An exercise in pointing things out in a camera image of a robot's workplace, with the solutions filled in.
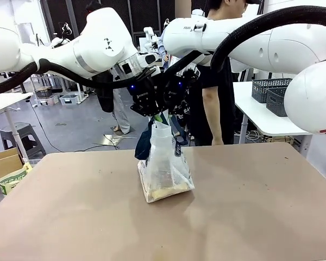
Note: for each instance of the brown cardboard box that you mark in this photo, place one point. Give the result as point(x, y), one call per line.
point(4, 163)

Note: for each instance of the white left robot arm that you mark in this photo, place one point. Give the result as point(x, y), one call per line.
point(78, 49)

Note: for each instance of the person's right forearm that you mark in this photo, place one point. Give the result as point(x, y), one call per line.
point(210, 114)

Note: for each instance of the clear plastic storage bin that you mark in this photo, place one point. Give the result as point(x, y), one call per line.
point(69, 99)

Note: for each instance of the grey panel on stand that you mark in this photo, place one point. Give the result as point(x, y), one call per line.
point(25, 32)

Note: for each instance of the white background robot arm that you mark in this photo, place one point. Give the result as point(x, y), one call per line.
point(149, 38)
point(65, 32)

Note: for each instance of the person in black T-shirt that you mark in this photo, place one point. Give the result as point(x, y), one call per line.
point(217, 103)

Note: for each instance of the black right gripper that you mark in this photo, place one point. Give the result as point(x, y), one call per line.
point(176, 95)

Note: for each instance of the person's right hand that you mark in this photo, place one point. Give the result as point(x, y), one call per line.
point(218, 142)

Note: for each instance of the grey plastic stool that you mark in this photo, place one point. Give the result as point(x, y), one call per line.
point(21, 136)

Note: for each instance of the white table with pole leg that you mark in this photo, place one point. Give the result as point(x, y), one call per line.
point(5, 102)

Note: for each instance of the mannequin with cream jacket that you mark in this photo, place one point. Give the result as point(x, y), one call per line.
point(119, 108)

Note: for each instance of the green printed paper bag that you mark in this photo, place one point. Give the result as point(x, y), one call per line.
point(15, 179)

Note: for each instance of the white side table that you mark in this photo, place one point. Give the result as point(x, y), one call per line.
point(260, 119)

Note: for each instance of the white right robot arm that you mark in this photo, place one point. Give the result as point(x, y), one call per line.
point(288, 49)

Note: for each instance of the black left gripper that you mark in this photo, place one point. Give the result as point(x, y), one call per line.
point(145, 100)

